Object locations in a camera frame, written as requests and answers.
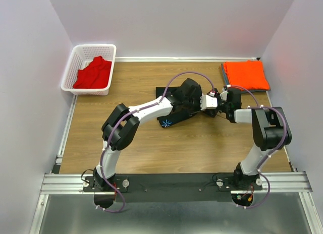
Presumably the black t shirt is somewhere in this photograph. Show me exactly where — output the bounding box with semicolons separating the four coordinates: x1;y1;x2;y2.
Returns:
155;85;220;129

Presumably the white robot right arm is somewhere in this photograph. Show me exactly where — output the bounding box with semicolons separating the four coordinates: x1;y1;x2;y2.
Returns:
217;85;292;190

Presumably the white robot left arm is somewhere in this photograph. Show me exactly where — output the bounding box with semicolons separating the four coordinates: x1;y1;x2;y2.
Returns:
93;78;202;191

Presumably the folded orange shirt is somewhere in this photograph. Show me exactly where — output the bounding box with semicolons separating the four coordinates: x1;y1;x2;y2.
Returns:
223;61;270;91

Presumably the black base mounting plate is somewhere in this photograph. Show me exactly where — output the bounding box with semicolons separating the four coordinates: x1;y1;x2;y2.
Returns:
83;172;262;203

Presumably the red crumpled shirt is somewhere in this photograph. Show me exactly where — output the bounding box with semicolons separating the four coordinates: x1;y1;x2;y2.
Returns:
73;56;112;89

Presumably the white plastic laundry basket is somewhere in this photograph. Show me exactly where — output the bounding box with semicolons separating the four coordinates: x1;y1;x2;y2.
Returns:
61;43;117;96

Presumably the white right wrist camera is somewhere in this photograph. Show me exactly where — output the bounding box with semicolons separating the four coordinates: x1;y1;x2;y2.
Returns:
220;85;231;101

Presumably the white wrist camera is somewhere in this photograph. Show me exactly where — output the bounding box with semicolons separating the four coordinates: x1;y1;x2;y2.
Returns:
220;85;231;101
200;94;218;111

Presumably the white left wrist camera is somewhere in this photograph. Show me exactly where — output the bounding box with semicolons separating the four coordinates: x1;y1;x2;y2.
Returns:
200;94;218;111

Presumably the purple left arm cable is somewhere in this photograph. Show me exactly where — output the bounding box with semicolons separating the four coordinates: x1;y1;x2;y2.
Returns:
94;71;218;212

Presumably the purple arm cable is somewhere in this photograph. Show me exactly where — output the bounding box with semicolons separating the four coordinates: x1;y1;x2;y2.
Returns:
226;84;288;210
94;71;218;212

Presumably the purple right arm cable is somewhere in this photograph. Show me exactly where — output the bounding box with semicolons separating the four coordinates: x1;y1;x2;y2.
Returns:
226;84;288;210

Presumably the aluminium front rail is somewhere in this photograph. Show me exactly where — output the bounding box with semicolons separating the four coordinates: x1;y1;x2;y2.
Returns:
40;172;312;195

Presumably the aluminium rail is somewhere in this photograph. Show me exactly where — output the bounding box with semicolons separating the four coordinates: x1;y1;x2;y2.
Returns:
40;172;312;195
50;95;77;174

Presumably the aluminium left side rail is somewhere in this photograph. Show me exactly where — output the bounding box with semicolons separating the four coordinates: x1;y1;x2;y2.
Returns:
50;95;77;174

